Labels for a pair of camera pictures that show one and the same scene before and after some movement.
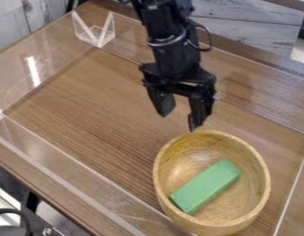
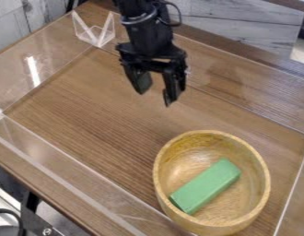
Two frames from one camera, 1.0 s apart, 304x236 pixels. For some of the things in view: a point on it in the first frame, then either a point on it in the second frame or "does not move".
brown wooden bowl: [210, 182] does not move
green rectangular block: [205, 186] does not move
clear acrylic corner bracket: [97, 35] does not move
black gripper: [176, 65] -> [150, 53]
